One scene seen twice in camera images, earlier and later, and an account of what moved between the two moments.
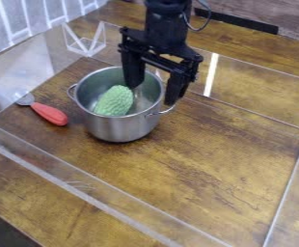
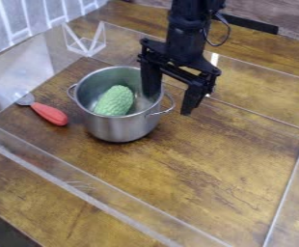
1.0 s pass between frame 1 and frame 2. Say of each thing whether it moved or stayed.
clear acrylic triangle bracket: stayed
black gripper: moved
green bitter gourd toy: stayed
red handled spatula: stayed
